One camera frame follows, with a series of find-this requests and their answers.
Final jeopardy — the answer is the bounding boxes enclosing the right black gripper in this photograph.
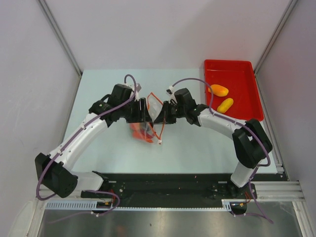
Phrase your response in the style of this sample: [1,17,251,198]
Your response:
[154,101,186,124]

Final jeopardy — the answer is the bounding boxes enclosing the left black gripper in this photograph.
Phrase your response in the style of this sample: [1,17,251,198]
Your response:
[119,98,152,123]

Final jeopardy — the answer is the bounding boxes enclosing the clear zip top bag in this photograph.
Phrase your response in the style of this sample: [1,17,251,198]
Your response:
[129,92,165,145]

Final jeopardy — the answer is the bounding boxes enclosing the red fake chili pepper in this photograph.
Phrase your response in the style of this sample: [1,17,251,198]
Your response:
[130,123,154,143]

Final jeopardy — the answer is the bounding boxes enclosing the orange fake mango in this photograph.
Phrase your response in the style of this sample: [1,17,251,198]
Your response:
[208,84,229,97]

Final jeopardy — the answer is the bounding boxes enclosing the yellow fake corn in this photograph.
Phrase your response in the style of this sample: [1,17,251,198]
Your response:
[217,98,234,114]

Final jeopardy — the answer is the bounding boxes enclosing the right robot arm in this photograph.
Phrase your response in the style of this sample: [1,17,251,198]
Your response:
[150,88,273,198]

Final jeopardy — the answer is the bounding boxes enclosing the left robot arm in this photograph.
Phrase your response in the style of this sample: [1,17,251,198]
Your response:
[35,84,152,198]

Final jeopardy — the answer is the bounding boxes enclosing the red plastic bin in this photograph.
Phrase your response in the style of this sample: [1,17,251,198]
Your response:
[204,59,264,121]

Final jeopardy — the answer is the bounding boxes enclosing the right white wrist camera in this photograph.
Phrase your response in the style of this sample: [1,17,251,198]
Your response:
[166,86,176,101]

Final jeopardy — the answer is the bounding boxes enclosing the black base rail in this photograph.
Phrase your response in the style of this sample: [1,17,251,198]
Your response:
[80,173,257,204]

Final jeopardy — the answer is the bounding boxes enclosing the white cable duct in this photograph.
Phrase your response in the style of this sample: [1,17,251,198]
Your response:
[45,199,246,211]

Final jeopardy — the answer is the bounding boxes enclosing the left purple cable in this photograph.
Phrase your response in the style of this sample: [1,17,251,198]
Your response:
[36,74,139,218]

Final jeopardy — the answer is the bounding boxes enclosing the left aluminium frame post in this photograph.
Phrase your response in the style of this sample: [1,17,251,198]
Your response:
[37,0,83,78]

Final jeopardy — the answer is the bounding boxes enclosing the aluminium frame post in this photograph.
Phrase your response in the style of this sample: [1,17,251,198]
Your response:
[37,0,83,78]
[254,0,299,75]

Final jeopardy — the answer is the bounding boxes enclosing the right aluminium frame post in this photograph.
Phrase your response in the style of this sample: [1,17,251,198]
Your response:
[254,0,299,75]

